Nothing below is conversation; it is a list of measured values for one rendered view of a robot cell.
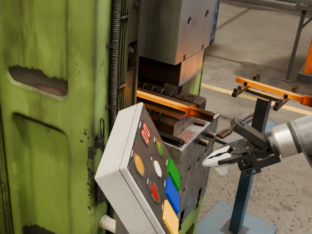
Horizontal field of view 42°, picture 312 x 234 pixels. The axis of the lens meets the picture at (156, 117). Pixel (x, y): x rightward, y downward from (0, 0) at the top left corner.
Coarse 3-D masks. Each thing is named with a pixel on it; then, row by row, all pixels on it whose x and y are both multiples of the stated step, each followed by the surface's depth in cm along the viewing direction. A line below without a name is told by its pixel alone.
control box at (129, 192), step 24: (120, 120) 112; (144, 120) 112; (120, 144) 98; (144, 144) 105; (120, 168) 88; (144, 168) 98; (120, 192) 90; (144, 192) 92; (120, 216) 94; (144, 216) 93
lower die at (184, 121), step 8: (136, 96) 168; (160, 96) 172; (144, 104) 164; (152, 104) 165; (160, 104) 164; (168, 112) 160; (176, 112) 160; (184, 112) 160; (152, 120) 156; (160, 120) 155; (168, 120) 156; (176, 120) 156; (184, 120) 161; (192, 120) 169; (160, 128) 156; (168, 128) 154; (176, 128) 155; (184, 128) 163; (176, 136) 158
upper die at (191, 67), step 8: (192, 56) 148; (200, 56) 155; (144, 64) 149; (152, 64) 147; (160, 64) 145; (168, 64) 144; (184, 64) 144; (192, 64) 150; (200, 64) 158; (144, 72) 150; (152, 72) 148; (160, 72) 147; (168, 72) 145; (176, 72) 143; (184, 72) 146; (192, 72) 153; (160, 80) 148; (168, 80) 146; (176, 80) 144; (184, 80) 148
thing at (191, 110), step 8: (144, 96) 168; (152, 96) 168; (168, 104) 164; (176, 104) 162; (184, 104) 163; (192, 104) 162; (192, 112) 160; (200, 112) 158; (208, 112) 158; (208, 120) 157
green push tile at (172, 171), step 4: (168, 164) 118; (172, 164) 120; (168, 168) 116; (172, 168) 118; (168, 172) 115; (172, 172) 117; (176, 172) 121; (172, 176) 116; (176, 176) 119; (180, 176) 123; (172, 180) 116; (176, 180) 118; (180, 180) 122; (176, 184) 117; (176, 188) 117
